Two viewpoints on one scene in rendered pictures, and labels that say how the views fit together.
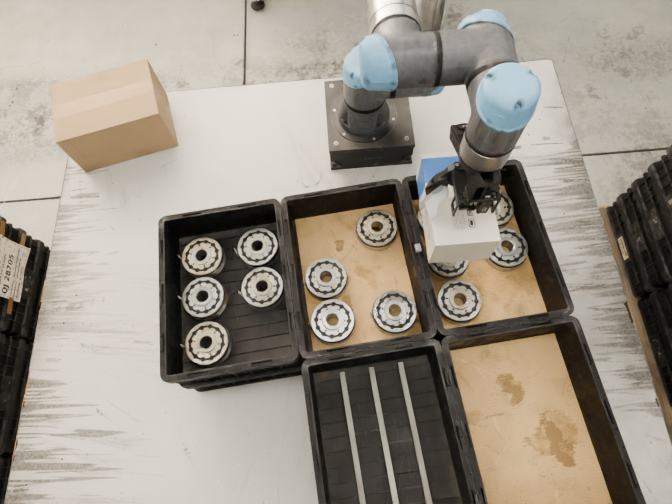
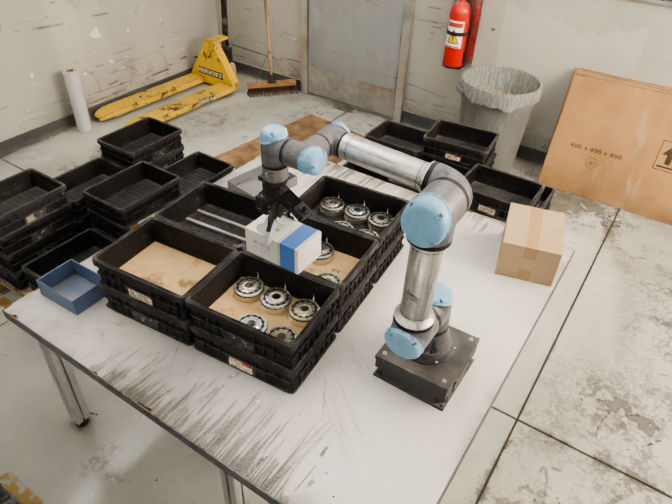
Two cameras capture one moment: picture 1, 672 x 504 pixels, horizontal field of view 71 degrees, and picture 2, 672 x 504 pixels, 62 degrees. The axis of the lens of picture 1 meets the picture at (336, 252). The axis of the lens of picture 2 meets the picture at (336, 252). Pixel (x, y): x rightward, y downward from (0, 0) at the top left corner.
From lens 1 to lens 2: 186 cm
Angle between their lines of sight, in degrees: 65
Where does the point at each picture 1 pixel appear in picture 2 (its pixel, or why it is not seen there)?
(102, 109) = (525, 224)
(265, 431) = not seen: hidden behind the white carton
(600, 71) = not seen: outside the picture
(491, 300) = (233, 306)
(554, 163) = (283, 466)
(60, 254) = not seen: hidden behind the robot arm
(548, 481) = (141, 268)
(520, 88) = (269, 128)
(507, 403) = (184, 277)
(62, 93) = (552, 215)
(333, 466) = (236, 217)
